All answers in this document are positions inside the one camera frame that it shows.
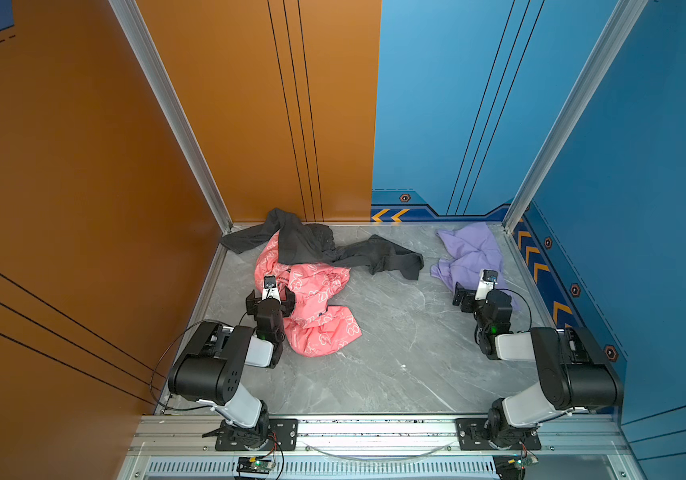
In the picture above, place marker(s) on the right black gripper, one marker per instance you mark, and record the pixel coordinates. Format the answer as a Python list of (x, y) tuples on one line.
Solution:
[(469, 298)]

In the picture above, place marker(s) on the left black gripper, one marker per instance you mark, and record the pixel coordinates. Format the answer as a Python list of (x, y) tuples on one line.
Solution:
[(288, 305)]

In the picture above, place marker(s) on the purple cloth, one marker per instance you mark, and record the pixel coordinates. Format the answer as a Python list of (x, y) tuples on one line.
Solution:
[(472, 248)]

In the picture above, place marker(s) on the pink patterned cloth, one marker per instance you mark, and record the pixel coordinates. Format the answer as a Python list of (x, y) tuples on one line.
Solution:
[(316, 327)]

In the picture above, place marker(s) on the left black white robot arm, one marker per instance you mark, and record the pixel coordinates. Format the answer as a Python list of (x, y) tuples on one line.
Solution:
[(210, 368)]

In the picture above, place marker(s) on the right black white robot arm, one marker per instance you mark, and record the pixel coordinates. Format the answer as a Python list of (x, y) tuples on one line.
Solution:
[(574, 374)]

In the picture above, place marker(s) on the dark grey cloth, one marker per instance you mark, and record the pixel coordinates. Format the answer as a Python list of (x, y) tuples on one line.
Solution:
[(314, 243)]

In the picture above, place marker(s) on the left green circuit board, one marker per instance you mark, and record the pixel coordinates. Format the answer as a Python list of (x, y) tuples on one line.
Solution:
[(256, 468)]

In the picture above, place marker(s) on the green circuit board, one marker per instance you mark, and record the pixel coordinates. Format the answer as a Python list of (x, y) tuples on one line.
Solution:
[(256, 468), (523, 461)]

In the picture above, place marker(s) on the right green circuit board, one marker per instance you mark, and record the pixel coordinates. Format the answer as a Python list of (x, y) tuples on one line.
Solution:
[(523, 461)]

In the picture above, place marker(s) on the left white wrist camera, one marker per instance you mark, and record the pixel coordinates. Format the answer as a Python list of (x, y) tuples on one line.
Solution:
[(269, 287)]

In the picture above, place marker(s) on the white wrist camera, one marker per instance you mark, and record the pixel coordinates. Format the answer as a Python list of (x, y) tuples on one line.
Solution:
[(487, 281), (269, 287)]

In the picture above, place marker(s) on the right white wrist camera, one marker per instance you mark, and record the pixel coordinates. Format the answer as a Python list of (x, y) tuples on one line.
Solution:
[(487, 281)]

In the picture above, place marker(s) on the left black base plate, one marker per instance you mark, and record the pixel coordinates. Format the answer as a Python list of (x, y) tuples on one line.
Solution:
[(260, 438)]

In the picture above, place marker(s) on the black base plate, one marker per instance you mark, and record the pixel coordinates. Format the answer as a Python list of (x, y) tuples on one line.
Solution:
[(477, 434), (260, 438)]

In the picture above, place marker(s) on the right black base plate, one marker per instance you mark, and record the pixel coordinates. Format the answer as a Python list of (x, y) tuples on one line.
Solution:
[(477, 434)]

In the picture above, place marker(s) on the aluminium front rail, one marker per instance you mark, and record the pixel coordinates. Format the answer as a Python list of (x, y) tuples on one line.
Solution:
[(377, 435)]

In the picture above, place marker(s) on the right aluminium corner post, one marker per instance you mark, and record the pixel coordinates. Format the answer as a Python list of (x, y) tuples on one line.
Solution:
[(620, 24)]

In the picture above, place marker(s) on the aluminium corner post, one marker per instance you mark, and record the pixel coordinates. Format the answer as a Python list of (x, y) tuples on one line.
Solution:
[(620, 24), (136, 31)]

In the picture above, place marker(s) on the left aluminium corner post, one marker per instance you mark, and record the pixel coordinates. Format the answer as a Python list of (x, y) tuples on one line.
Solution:
[(136, 31)]

